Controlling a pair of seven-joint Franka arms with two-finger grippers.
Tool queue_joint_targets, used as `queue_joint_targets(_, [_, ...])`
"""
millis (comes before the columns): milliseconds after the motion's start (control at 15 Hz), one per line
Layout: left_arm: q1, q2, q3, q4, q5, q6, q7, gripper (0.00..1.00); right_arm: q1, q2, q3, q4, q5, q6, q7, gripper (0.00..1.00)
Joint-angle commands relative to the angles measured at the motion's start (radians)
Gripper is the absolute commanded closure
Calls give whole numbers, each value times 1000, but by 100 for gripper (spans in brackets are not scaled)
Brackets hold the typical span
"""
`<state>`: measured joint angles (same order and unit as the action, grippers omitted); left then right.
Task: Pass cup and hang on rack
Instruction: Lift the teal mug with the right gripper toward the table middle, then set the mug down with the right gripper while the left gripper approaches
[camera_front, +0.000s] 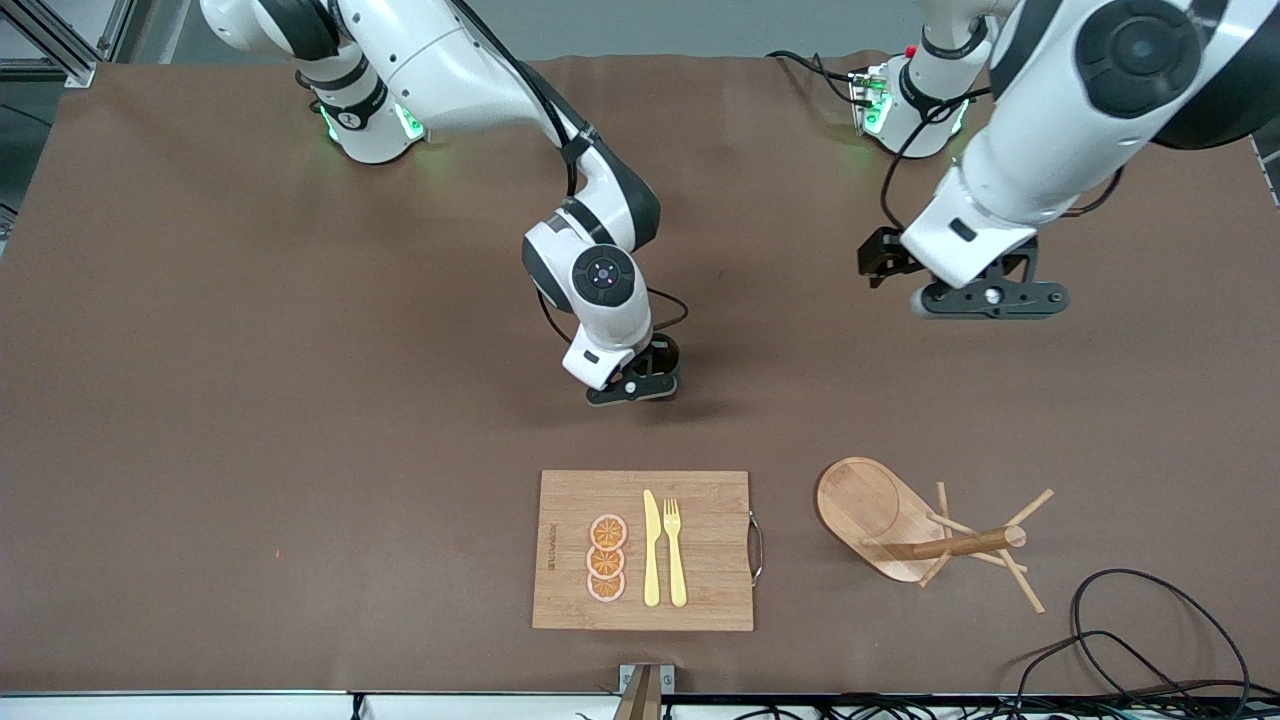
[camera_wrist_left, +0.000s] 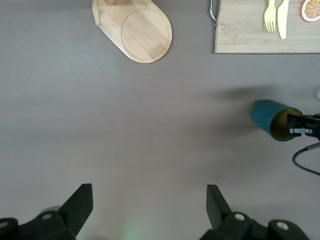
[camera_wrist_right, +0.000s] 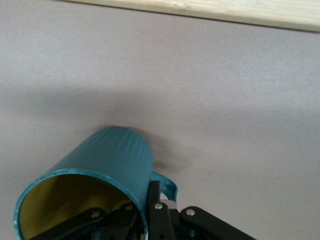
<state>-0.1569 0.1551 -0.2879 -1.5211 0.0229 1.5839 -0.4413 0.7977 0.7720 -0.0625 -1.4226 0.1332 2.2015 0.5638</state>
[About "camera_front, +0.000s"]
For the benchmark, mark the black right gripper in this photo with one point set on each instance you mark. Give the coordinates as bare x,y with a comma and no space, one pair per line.
664,353

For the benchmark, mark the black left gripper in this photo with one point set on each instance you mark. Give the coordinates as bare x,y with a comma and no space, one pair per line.
882,254

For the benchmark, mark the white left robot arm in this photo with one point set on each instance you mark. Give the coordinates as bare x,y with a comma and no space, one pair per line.
1050,150

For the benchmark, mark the wooden mug rack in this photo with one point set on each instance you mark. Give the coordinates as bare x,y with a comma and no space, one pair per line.
870,505

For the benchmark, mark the bamboo cutting board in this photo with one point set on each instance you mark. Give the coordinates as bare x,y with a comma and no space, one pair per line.
700,500

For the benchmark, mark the toy orange slice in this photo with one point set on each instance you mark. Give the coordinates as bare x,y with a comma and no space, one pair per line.
608,532

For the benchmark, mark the yellow plastic knife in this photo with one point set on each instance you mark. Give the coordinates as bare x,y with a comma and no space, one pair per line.
651,560

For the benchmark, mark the yellow plastic fork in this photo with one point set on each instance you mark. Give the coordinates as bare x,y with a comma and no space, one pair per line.
676,565

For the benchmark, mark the brown table mat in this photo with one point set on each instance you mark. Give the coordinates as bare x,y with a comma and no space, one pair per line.
200,500

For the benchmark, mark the small metal bracket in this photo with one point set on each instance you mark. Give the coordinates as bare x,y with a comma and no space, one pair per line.
668,678

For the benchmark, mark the brown post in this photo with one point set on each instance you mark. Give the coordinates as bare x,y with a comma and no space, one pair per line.
640,700

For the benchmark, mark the white table edge rail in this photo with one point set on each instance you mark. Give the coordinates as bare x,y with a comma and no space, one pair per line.
200,708

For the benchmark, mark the aluminium frame profile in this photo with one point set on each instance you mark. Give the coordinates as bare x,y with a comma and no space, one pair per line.
60,72

